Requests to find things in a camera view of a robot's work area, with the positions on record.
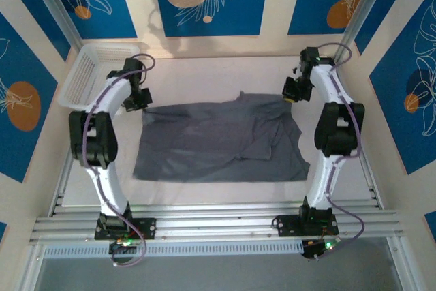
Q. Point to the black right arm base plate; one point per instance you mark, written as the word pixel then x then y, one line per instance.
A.
pixel 289 226

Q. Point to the aluminium frame cross rails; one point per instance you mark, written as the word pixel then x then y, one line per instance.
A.
pixel 211 223

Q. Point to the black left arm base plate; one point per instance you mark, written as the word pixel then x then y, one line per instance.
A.
pixel 146 228

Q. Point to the white perforated plastic basket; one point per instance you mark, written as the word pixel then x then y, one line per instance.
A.
pixel 81 76

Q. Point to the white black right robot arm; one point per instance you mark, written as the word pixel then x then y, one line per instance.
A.
pixel 337 134

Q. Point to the grey t-shirt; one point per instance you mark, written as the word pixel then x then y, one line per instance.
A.
pixel 204 141

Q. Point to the aluminium table side rail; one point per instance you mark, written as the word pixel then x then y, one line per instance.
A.
pixel 372 188
pixel 61 188

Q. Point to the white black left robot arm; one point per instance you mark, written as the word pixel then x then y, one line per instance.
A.
pixel 102 134

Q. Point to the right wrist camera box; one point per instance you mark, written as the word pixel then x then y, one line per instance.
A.
pixel 297 71

